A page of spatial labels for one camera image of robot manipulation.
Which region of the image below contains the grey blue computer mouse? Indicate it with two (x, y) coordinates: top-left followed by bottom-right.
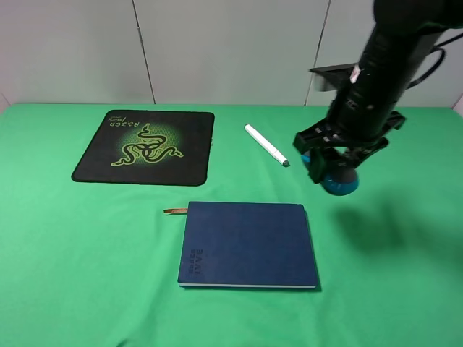
(301, 148), (359, 196)

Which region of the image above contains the dark blue notebook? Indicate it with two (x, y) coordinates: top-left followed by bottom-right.
(177, 202), (320, 289)

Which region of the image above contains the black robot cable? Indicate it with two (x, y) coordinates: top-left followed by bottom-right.
(407, 32), (463, 90)

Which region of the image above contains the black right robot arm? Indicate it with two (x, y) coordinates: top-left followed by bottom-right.
(293, 1), (462, 196)

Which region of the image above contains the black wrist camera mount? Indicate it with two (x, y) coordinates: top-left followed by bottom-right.
(310, 64), (355, 92)

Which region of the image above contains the black green Razer mouse pad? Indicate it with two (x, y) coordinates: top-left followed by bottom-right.
(72, 110), (215, 187)

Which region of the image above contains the brown ribbon bookmark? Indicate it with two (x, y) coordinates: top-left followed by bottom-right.
(163, 207), (188, 215)

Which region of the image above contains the white marker pen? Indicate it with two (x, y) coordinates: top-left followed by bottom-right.
(245, 124), (289, 167)

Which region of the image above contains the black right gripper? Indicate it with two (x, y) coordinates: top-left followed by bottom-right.
(293, 100), (405, 184)

